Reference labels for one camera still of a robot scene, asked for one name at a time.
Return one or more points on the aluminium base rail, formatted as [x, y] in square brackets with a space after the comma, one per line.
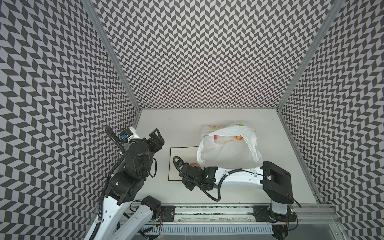
[231, 219]

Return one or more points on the white mat with black border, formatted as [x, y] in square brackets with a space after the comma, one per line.
[187, 155]

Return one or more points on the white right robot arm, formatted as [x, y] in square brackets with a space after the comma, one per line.
[272, 179]

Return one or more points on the aluminium corner post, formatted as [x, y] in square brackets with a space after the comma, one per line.
[321, 34]
[95, 20]

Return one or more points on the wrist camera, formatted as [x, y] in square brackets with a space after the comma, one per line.
[180, 164]
[127, 134]

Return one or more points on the white plastic bag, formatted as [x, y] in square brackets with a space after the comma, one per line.
[227, 152]

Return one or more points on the aluminium left corner post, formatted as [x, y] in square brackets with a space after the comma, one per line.
[95, 20]

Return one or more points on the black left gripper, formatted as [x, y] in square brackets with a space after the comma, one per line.
[158, 139]

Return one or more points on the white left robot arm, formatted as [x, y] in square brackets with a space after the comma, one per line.
[126, 186]

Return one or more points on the red fake apple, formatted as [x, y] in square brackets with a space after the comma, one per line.
[238, 138]

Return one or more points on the aluminium right corner post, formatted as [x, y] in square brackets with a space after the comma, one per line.
[321, 34]

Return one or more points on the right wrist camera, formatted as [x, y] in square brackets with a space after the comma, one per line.
[180, 164]

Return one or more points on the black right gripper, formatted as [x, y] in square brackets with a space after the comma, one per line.
[188, 173]

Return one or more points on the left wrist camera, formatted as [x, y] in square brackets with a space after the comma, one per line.
[127, 134]

